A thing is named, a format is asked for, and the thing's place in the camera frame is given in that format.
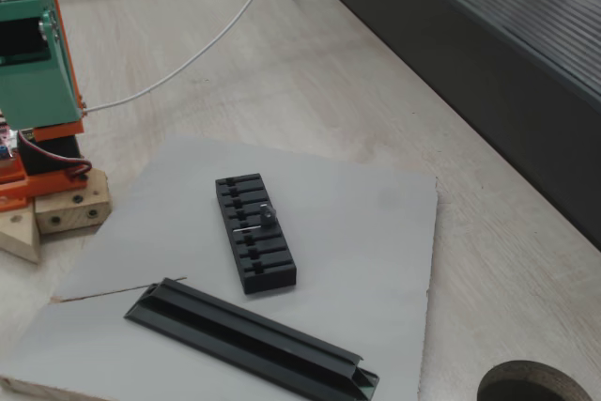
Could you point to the dark grey metal bracket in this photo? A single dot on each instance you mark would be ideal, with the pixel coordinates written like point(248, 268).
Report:
point(267, 215)

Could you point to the black slotted rack block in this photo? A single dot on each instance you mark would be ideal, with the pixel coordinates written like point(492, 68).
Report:
point(267, 269)

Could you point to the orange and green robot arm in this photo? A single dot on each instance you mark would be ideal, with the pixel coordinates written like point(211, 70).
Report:
point(37, 91)

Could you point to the beige wooden block with hole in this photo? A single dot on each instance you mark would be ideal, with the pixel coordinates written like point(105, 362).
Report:
point(19, 236)

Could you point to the grey plywood board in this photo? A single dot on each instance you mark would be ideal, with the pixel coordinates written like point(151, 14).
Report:
point(352, 232)

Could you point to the wooden base block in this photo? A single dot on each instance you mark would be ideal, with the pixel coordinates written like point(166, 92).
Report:
point(70, 213)

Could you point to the black channel rail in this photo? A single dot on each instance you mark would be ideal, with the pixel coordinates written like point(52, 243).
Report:
point(244, 340)

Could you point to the orange board bracket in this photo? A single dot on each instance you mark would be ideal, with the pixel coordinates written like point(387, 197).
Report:
point(9, 201)

